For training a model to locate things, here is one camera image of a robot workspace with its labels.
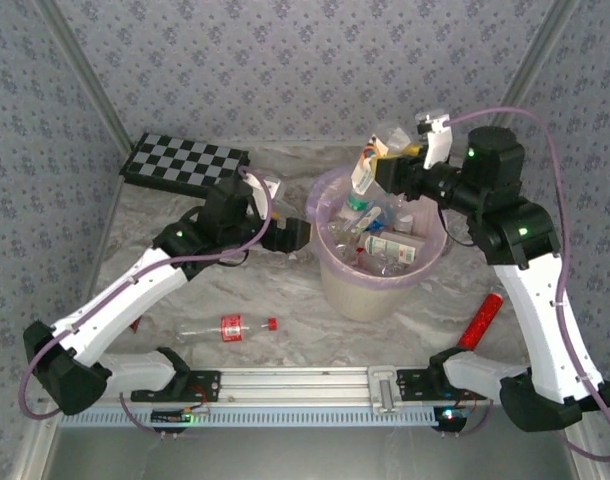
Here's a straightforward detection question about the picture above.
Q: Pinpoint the clear bottle green cap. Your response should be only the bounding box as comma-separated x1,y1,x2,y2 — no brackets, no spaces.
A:
347,121,414,212

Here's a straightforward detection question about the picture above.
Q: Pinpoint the clear Coca-Cola bottle red cap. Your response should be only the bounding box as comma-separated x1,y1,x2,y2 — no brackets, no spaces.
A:
177,313,280,346

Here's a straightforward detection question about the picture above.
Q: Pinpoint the pink plastic bin liner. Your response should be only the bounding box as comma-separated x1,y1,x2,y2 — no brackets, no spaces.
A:
306,167,449,291

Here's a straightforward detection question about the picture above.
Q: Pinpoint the beige plastic waste bin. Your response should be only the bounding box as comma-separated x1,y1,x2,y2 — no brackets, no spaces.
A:
318,259,431,323

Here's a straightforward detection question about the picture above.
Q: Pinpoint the black grey checkerboard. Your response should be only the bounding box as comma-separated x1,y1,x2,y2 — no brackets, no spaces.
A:
118,131,251,201

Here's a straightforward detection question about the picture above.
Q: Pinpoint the red glitter tube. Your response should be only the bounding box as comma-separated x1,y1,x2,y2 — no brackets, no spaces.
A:
457,293,504,351

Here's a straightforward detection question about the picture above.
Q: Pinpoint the left circuit board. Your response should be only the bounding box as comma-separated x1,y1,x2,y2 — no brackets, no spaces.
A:
151,408,194,425

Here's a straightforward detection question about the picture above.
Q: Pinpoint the circuit board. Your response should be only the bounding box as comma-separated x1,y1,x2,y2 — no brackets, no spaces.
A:
433,407,471,432
151,408,194,425

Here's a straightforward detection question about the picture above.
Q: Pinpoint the right circuit board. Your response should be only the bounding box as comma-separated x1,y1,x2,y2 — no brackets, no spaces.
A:
433,407,471,432

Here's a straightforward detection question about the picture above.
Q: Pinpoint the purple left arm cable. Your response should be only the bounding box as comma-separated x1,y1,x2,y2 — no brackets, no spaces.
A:
18,167,275,439

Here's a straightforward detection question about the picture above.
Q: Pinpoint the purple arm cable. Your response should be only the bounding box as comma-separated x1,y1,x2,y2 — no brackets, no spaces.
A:
18,167,275,439
444,106,610,461

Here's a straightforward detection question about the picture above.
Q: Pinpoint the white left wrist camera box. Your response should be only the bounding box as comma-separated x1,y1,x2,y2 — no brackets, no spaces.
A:
244,172,285,221

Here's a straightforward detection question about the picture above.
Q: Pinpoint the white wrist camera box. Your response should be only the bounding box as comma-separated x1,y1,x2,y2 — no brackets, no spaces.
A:
415,112,455,170
244,172,285,221

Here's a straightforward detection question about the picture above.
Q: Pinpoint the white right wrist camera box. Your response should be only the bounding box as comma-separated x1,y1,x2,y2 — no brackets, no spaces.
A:
415,112,455,170

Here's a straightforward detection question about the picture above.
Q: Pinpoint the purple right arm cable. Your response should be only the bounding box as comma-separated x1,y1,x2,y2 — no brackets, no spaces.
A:
444,106,610,461

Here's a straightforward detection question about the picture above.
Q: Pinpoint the aluminium frame post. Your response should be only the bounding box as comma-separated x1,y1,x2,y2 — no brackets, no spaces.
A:
34,0,136,147
479,0,584,151

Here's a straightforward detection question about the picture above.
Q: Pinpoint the aluminium mounting rail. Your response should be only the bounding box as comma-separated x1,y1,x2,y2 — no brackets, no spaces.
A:
37,367,584,404

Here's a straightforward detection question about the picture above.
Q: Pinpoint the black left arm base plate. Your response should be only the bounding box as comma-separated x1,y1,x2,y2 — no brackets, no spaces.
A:
130,369,222,403

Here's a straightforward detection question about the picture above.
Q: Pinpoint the grey slotted cable tray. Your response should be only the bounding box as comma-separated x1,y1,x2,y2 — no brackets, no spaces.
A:
59,405,439,427

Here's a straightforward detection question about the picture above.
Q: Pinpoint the aluminium rail bracket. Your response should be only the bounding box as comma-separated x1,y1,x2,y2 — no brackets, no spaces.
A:
367,365,404,415

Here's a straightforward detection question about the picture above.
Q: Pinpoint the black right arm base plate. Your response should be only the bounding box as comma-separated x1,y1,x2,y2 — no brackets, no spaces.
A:
397,368,488,401

